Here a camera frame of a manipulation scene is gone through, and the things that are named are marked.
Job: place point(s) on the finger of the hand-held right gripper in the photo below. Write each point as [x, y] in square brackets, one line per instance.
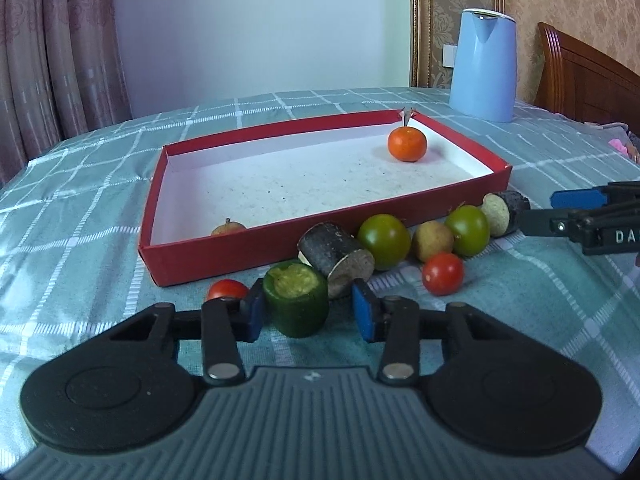
[575, 198]
[542, 222]

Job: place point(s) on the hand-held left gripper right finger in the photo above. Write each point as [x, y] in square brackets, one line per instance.
[363, 310]

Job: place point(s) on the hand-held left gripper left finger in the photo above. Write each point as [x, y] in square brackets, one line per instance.
[256, 310]

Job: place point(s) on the red cherry tomato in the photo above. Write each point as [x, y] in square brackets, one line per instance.
[227, 290]
[443, 274]

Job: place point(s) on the green cucumber piece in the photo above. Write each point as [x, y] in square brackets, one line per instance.
[295, 310]

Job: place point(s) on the green tomato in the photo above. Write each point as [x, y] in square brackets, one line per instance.
[384, 241]
[467, 231]

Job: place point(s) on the red cardboard box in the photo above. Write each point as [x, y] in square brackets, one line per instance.
[300, 180]

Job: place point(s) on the small pink object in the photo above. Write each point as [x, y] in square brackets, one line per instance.
[620, 145]

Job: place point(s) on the wooden headboard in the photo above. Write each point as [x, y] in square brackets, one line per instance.
[585, 80]

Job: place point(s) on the orange tangerine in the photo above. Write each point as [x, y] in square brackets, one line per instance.
[407, 144]

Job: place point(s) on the light blue kettle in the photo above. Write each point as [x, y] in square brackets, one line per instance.
[482, 70]

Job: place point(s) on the pink patterned curtain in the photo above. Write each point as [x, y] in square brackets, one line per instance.
[55, 55]

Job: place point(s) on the white wall socket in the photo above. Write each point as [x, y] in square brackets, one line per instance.
[449, 55]

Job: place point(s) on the gold framed wall panel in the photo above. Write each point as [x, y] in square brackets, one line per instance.
[445, 5]

